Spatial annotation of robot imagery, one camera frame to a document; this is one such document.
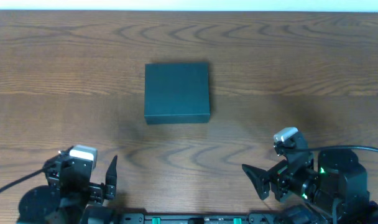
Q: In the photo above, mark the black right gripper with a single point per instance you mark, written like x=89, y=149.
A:
x=275, y=182

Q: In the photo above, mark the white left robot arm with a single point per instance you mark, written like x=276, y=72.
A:
x=46, y=204

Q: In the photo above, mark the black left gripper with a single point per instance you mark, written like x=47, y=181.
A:
x=94, y=190

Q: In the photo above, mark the dark green box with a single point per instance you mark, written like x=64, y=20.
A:
x=176, y=93

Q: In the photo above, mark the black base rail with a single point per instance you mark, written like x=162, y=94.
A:
x=251, y=218

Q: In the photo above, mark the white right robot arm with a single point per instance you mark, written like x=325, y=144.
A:
x=331, y=181

